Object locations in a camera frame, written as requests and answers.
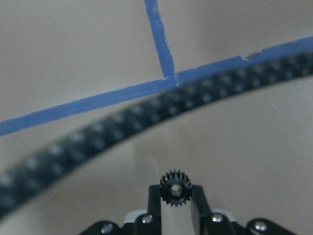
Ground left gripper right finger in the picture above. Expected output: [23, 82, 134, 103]
[190, 185, 211, 235]

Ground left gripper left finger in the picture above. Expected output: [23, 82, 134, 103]
[147, 185, 162, 235]

